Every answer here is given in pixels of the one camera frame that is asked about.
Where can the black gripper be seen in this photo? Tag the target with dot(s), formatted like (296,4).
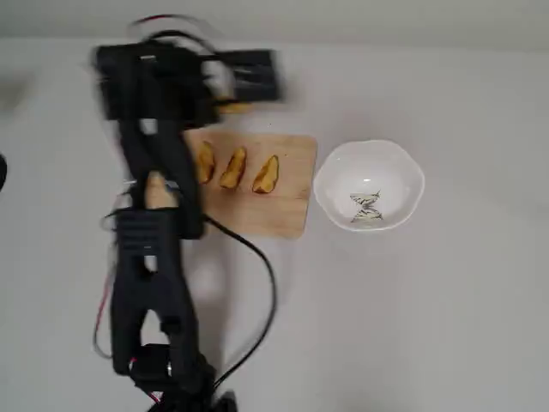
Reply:
(210,75)

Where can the largest apple slice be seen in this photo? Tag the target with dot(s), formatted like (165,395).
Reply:
(235,108)

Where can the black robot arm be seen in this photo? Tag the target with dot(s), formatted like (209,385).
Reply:
(146,300)

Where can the wooden cutting board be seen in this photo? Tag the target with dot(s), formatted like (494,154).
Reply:
(279,210)

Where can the white ceramic bowl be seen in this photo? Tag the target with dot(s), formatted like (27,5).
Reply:
(373,163)

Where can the dark round object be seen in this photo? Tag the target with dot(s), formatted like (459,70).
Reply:
(2,173)

